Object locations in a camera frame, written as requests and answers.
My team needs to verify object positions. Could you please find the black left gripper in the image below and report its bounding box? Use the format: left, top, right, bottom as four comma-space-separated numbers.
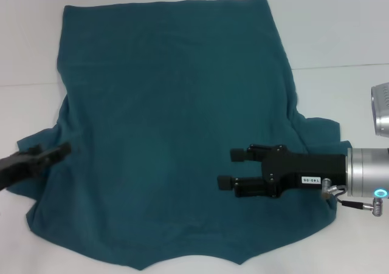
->
0, 142, 72, 192

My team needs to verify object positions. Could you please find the teal blue shirt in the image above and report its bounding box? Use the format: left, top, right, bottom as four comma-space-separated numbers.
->
5, 0, 356, 272

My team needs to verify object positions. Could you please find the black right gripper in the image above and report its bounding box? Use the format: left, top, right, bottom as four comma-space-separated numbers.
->
216, 143, 348, 200

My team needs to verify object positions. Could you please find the right gripper cable with plugs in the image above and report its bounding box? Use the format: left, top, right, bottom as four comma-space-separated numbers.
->
321, 178, 385, 217

